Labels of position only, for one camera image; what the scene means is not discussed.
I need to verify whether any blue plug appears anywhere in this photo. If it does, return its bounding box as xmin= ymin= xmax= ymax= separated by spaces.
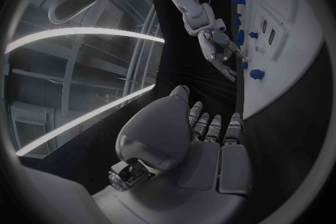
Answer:
xmin=249 ymin=68 xmax=265 ymax=81

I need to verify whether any white task board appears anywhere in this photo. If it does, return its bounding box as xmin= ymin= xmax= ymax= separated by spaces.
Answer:
xmin=230 ymin=0 xmax=326 ymax=121

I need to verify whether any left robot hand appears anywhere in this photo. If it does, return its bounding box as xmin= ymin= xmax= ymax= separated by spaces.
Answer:
xmin=91 ymin=85 xmax=254 ymax=224

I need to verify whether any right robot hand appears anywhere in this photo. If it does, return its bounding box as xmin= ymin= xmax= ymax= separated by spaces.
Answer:
xmin=197 ymin=29 xmax=248 ymax=82

